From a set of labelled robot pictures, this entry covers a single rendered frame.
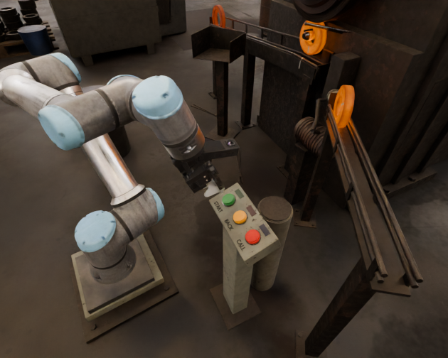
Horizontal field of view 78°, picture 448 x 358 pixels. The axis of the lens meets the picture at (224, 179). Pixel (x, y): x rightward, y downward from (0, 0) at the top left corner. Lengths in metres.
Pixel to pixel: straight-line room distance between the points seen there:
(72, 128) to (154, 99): 0.17
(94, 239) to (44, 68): 0.60
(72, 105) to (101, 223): 0.60
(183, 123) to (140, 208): 0.63
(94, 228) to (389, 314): 1.26
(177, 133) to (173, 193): 1.17
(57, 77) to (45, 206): 0.97
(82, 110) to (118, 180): 0.57
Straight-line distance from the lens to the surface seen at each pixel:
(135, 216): 1.15
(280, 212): 0.95
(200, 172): 0.68
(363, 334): 1.42
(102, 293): 1.29
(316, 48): 1.51
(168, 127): 0.57
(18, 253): 1.78
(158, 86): 0.57
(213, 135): 2.15
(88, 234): 1.12
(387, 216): 0.77
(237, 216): 0.81
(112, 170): 1.14
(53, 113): 0.61
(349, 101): 1.11
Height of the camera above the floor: 1.24
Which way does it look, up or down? 44 degrees down
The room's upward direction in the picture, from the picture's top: straight up
